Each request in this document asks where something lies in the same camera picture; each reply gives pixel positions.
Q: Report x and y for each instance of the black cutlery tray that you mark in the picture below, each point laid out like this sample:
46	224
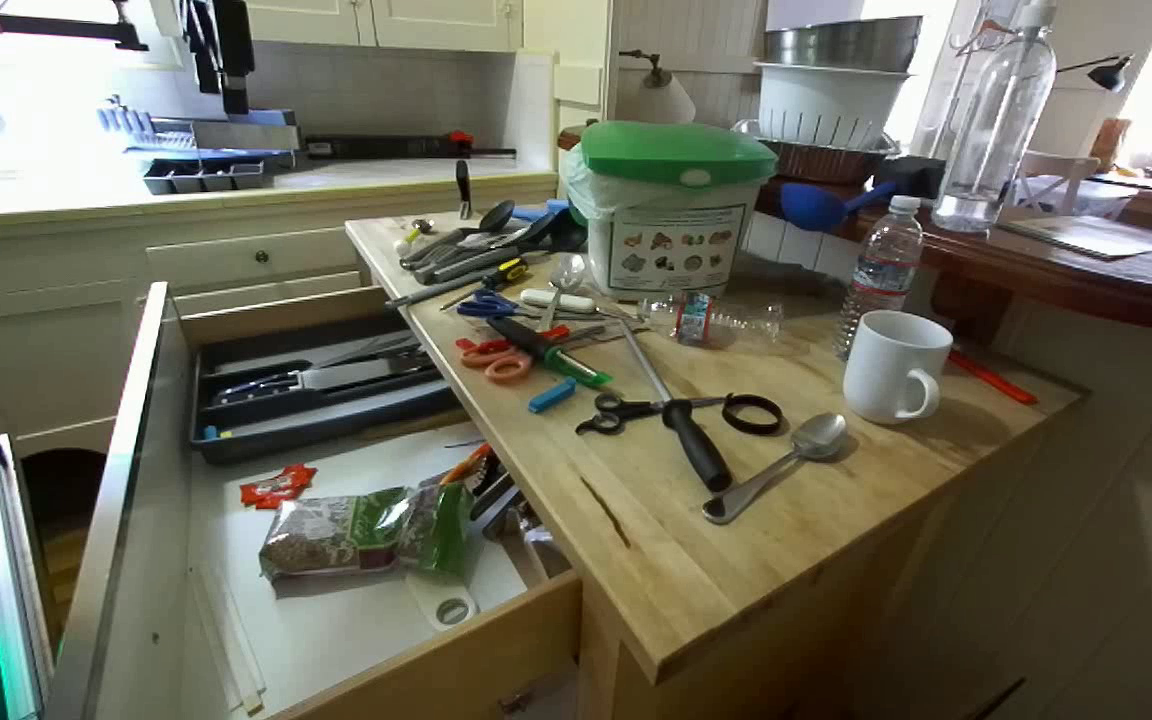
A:
306	387

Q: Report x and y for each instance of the green lid compost bin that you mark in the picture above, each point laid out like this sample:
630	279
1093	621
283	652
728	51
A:
665	207

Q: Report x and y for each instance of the orange yellow peeler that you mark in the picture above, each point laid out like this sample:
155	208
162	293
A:
464	470

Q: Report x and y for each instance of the large metal spoon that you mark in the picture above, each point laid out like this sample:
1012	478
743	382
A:
814	443

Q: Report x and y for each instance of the blue chalk piece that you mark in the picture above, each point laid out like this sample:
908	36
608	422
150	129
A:
550	397

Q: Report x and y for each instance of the clear plastic water bottle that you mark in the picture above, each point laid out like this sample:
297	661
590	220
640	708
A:
885	266

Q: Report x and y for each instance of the black handled whisk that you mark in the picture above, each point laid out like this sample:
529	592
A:
570	273

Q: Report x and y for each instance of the orange handled scissors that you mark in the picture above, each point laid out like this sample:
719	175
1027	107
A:
493	358

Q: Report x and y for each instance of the tall glass bottle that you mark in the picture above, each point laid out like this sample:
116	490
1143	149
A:
998	120

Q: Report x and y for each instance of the green marker pen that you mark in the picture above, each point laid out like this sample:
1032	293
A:
544	352

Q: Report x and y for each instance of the white ceramic mug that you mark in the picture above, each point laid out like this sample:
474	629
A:
892	365

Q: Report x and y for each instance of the steel mixing bowl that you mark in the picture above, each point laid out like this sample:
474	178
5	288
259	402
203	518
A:
880	47

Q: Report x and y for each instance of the green snack bag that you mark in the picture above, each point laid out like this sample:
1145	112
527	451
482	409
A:
422	530

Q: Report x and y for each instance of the orange plastic clip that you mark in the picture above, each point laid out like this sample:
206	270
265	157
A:
273	490

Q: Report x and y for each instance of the black handled scissors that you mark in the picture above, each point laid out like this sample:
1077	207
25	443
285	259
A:
745	412

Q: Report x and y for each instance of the yellow black screwdriver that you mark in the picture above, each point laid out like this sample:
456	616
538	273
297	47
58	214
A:
484	279

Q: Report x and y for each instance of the wooden drawer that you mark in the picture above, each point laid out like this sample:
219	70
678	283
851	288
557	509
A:
179	612

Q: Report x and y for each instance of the red pen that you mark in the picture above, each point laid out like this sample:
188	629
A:
992	378

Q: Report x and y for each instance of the small blue bowl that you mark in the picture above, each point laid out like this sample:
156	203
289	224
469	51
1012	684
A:
818	208

